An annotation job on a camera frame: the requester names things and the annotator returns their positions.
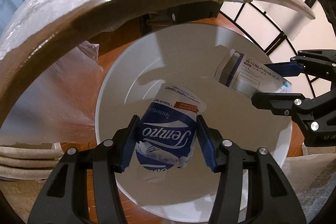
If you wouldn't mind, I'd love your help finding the purple white medicine box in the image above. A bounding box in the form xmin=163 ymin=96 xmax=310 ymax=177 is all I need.
xmin=214 ymin=50 xmax=292 ymax=98

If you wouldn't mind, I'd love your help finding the Tempo tissue pack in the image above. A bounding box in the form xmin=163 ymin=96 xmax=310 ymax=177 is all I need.
xmin=135 ymin=83 xmax=207 ymax=186

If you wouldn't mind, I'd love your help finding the shoji screen divider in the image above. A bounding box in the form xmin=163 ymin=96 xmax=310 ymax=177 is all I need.
xmin=221 ymin=0 xmax=335 ymax=63

